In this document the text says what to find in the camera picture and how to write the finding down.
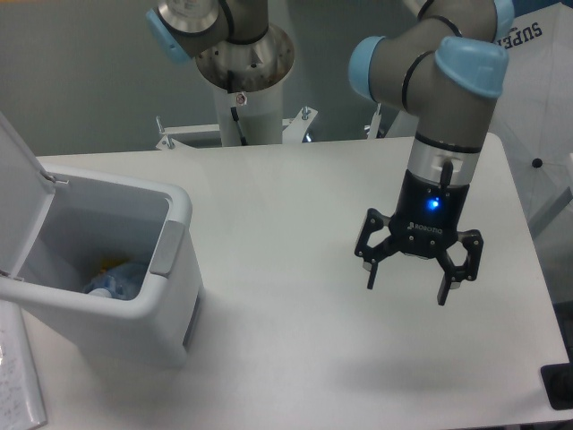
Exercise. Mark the black device at edge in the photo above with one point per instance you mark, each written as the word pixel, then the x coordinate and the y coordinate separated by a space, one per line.
pixel 557 381

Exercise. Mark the clear crushed plastic bottle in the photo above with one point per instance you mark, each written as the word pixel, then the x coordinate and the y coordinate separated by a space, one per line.
pixel 122 282

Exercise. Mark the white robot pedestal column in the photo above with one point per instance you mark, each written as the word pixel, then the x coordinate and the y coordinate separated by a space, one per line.
pixel 260 113

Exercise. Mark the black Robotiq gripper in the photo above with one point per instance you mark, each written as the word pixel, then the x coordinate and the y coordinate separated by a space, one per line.
pixel 425 219

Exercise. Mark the white open trash can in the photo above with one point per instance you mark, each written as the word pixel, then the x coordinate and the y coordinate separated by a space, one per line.
pixel 57 223

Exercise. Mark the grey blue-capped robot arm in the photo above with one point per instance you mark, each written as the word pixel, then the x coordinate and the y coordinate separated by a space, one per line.
pixel 237 48

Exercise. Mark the yellow blue snack wrapper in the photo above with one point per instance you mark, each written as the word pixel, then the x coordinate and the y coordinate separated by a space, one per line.
pixel 109 263

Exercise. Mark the white metal frame brackets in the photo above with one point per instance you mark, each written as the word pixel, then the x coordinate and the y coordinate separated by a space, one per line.
pixel 294 130

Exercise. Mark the white paper clipboard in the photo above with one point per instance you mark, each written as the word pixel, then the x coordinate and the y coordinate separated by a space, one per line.
pixel 22 405

